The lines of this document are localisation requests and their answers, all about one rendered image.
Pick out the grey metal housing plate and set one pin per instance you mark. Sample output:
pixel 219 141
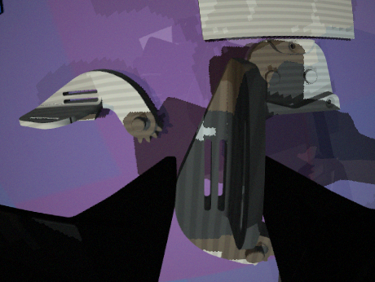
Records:
pixel 297 76

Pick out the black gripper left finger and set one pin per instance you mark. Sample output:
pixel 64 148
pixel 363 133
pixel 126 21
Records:
pixel 120 239

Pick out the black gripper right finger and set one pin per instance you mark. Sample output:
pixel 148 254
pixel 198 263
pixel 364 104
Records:
pixel 316 234

